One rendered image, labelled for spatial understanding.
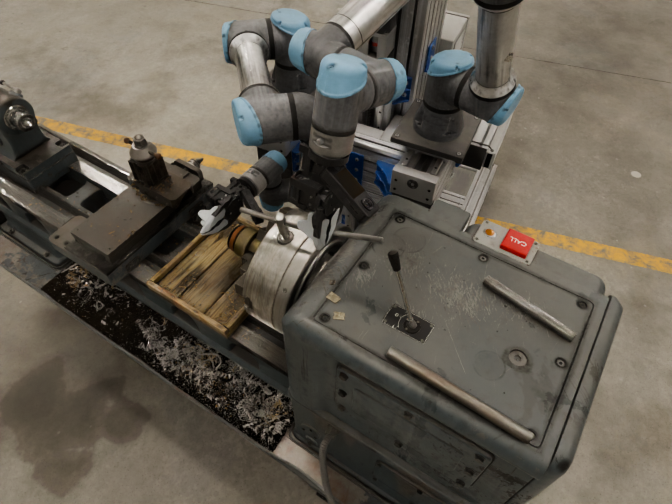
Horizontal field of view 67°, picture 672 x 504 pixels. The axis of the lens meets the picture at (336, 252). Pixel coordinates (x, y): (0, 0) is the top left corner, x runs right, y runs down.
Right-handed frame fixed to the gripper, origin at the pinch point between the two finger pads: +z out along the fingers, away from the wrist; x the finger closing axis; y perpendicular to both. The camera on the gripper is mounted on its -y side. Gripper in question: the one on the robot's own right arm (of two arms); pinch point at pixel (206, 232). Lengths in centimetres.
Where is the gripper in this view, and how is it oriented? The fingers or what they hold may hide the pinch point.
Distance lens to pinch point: 141.1
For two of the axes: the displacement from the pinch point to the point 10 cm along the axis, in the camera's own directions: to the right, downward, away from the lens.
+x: 0.1, -6.4, -7.7
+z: -5.4, 6.4, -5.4
